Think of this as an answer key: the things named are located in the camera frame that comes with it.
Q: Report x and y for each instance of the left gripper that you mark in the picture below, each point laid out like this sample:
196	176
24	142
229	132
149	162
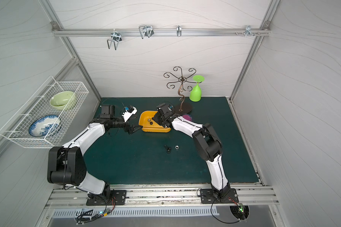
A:
129	126

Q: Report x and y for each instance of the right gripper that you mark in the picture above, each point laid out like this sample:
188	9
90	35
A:
158	119

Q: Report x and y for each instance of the yellow plastic storage box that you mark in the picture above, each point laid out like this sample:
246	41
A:
143	121

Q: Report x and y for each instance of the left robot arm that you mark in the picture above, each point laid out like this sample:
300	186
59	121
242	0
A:
66	165

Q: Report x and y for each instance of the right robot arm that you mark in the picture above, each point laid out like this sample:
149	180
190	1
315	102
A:
207	143

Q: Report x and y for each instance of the brown metal cup stand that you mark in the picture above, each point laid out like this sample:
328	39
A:
184	107

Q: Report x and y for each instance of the magenta ball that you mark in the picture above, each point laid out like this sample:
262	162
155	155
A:
187	117

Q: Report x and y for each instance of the green plastic goblet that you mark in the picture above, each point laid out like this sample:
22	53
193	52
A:
196	93

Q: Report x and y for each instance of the green ceramic bowl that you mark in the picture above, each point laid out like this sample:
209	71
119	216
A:
65	100

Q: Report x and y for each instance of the blue white patterned plate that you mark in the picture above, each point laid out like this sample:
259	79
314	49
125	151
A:
47	125

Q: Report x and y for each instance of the metal double hook middle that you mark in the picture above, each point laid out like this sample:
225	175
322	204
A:
146	31

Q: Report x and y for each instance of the metal double hook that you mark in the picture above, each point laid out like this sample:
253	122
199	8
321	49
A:
115	38
146	31

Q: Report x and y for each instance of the metal double hook left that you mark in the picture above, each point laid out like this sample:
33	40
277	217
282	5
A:
115	38

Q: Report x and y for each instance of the small metal hook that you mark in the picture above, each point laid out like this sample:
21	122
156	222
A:
179	31

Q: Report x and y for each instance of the white vent grille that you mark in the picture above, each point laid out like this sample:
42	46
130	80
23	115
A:
122	212

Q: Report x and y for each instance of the metal hook right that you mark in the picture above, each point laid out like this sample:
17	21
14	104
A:
248	32

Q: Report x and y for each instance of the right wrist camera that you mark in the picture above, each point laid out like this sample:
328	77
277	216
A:
164	109

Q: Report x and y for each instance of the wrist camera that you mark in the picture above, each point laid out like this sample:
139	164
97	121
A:
164	109
128	112

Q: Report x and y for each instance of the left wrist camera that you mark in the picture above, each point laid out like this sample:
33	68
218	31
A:
128	112

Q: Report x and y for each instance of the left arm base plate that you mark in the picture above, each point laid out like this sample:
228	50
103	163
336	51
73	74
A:
108	198

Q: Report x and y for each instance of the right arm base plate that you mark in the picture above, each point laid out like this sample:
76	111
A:
208	197

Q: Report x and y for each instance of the aluminium top rail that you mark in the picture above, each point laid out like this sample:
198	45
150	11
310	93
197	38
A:
158	32

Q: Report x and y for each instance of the white wire basket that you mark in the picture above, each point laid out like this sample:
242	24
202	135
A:
16	128

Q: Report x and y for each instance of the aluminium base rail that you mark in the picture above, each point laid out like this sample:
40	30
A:
164	195

